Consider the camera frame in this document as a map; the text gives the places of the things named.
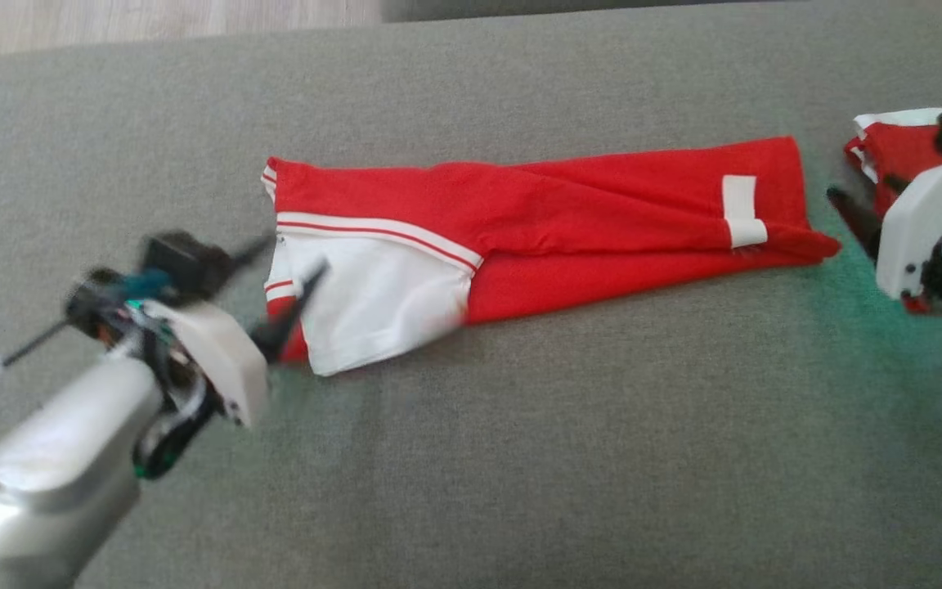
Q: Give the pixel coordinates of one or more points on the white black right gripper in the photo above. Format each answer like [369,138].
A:
[929,221]

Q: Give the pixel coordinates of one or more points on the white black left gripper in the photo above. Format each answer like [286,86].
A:
[222,360]

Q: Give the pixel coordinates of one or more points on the red shorts with white waistband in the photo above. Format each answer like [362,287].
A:
[900,151]

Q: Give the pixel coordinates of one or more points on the red Bulls 23 jersey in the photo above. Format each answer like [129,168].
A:
[585,221]

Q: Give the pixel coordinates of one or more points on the grey sofa seat cushion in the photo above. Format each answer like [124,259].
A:
[520,458]

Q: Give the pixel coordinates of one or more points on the grey sofa back cushion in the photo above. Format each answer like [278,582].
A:
[561,8]

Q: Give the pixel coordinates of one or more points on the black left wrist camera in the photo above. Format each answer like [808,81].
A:
[177,266]

